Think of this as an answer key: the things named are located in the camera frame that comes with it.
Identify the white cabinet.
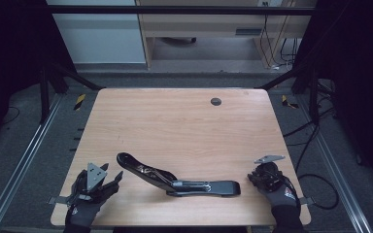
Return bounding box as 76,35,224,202
46,0,148,65

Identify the metal floor rail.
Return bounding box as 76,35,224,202
295,95,373,233
0,94,63,233

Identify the black straight floor cable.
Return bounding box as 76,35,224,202
283,106,336,139

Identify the black metal stand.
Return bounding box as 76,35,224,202
254,63,322,125
39,62,106,124

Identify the light wooden desk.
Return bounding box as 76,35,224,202
135,0,319,70

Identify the black hanging cable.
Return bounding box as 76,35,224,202
259,2,300,70

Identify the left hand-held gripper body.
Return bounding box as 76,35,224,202
72,162,119,205

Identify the yellow black floor tape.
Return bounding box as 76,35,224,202
73,93,87,112
281,94,299,110

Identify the person's right hand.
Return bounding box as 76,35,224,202
255,176,302,217

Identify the black looped floor cable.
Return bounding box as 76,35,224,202
294,124,340,211

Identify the thin black floor cable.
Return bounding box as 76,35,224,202
1,106,21,126

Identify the grey tape piece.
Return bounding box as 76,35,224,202
46,195,72,206
295,196,316,207

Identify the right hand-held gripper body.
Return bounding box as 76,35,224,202
247,154,287,192

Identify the black horizontal frame bar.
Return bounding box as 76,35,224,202
47,5,317,16

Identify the dark curtain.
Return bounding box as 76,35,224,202
0,0,78,155
293,0,373,190

